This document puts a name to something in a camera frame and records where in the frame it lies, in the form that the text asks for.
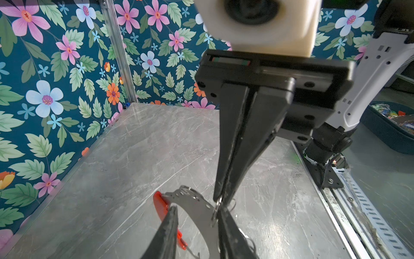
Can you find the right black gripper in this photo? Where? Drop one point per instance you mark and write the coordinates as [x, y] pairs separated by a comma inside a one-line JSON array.
[[262, 96]]

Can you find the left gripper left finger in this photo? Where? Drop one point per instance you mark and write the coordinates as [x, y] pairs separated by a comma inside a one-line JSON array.
[[164, 243]]

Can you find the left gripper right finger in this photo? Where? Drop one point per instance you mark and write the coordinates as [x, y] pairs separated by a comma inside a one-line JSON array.
[[232, 243]]

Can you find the red handled key ring organizer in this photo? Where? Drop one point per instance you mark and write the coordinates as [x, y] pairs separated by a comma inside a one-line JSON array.
[[202, 213]]

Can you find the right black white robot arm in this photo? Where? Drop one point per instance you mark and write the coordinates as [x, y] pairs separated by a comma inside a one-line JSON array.
[[391, 44]]

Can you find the teal bin with items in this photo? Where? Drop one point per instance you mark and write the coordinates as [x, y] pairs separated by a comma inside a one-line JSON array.
[[397, 133]]

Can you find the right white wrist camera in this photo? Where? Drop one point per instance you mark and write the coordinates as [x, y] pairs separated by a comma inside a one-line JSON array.
[[285, 28]]

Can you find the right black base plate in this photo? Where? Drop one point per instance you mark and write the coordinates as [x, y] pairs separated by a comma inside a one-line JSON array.
[[325, 175]]

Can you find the aluminium cage frame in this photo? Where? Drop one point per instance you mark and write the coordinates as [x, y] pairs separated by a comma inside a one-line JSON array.
[[109, 13]]

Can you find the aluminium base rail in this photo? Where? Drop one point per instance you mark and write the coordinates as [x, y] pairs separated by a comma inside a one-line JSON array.
[[363, 231]]

